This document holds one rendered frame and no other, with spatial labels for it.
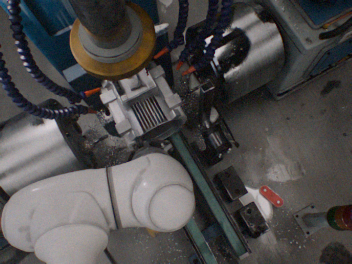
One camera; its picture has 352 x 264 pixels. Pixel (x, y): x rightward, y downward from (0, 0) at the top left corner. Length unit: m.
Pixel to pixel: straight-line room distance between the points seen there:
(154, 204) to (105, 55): 0.34
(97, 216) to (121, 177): 0.07
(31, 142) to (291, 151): 0.82
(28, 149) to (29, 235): 0.39
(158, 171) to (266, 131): 0.77
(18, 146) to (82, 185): 0.41
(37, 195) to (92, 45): 0.32
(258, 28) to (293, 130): 0.44
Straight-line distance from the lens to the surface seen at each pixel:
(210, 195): 1.04
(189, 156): 1.05
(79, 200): 0.51
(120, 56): 0.69
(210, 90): 0.76
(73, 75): 0.95
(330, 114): 1.31
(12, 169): 0.92
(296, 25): 0.98
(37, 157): 0.89
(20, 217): 0.54
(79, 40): 0.73
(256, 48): 0.94
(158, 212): 0.49
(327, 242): 1.23
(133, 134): 0.91
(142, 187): 0.49
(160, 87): 0.97
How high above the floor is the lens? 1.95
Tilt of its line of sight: 75 degrees down
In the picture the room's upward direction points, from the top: 8 degrees counter-clockwise
